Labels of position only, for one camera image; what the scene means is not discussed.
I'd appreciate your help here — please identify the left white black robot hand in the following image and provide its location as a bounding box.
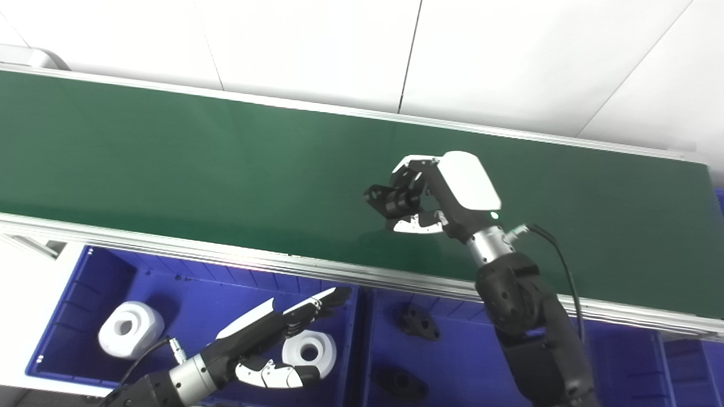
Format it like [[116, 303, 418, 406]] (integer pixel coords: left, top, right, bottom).
[[199, 286, 352, 389]]

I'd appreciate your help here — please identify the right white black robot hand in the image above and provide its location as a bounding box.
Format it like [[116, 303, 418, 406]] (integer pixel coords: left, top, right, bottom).
[[387, 150, 503, 245]]

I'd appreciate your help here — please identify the black flange part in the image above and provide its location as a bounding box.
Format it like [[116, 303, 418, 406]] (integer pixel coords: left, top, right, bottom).
[[394, 304, 441, 341], [373, 366, 429, 401], [364, 184, 422, 218]]

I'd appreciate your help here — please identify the blue bin holding white parts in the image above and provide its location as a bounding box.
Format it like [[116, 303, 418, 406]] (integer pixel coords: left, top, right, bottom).
[[25, 244, 363, 405]]

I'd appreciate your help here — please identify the white cylinder part right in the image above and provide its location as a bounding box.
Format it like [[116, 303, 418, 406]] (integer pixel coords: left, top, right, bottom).
[[281, 331, 337, 378]]

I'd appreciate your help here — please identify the white cylinder part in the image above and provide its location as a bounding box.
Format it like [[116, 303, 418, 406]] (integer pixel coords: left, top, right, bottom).
[[281, 331, 337, 378], [98, 301, 166, 360]]

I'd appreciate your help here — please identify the white cylinder part left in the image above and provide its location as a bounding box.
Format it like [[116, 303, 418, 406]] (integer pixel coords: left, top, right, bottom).
[[98, 301, 166, 360]]

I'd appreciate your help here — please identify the green conveyor belt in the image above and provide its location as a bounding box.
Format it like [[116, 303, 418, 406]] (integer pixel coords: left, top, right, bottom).
[[0, 71, 724, 320], [0, 62, 724, 343]]

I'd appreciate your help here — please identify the blue bin holding black parts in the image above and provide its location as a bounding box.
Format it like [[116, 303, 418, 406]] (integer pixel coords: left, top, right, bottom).
[[356, 285, 674, 407]]

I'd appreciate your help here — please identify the empty blue bin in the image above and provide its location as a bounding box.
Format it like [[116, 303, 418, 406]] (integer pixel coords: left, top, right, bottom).
[[659, 189, 724, 407]]

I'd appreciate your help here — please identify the white conveyor motor housing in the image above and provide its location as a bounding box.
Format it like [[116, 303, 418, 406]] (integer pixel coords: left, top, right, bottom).
[[0, 44, 57, 70]]

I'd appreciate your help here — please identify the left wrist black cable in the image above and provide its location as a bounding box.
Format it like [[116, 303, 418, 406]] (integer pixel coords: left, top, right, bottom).
[[113, 335, 188, 396]]

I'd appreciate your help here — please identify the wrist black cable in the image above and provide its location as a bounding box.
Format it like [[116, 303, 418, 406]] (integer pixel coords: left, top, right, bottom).
[[506, 223, 586, 343], [113, 335, 188, 396]]

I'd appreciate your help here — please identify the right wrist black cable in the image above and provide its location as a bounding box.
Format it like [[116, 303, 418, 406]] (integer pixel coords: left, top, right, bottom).
[[506, 223, 586, 343]]

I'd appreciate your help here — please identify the aluminium support bracket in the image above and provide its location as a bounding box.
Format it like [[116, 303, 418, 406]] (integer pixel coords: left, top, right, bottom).
[[0, 232, 60, 258]]

